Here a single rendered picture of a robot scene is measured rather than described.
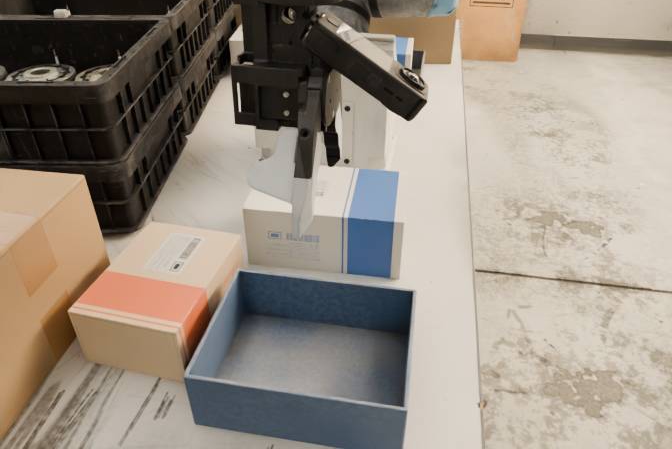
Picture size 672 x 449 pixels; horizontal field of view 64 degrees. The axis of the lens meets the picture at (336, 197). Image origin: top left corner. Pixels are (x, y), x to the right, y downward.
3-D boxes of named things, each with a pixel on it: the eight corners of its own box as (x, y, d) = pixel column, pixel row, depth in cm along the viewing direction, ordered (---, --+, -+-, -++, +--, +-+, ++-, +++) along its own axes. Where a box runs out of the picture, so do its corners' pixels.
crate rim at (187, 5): (211, -9, 114) (209, -21, 113) (174, 32, 89) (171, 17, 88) (25, -9, 115) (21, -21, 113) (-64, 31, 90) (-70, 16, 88)
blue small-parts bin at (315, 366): (411, 335, 61) (417, 289, 57) (402, 459, 48) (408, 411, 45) (243, 312, 64) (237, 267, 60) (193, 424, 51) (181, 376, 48)
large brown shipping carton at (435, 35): (441, 30, 162) (449, -41, 151) (451, 64, 137) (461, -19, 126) (310, 27, 165) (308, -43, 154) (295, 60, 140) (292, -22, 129)
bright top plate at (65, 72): (86, 67, 89) (86, 64, 89) (57, 90, 81) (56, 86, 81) (28, 66, 90) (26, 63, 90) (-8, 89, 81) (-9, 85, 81)
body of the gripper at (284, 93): (261, 105, 53) (254, -26, 47) (346, 112, 52) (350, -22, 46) (234, 133, 47) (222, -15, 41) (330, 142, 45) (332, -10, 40)
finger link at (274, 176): (245, 232, 47) (260, 130, 48) (310, 240, 46) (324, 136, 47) (233, 229, 44) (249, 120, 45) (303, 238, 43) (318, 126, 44)
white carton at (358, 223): (403, 224, 79) (408, 171, 74) (399, 279, 69) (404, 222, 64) (271, 213, 81) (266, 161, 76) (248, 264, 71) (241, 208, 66)
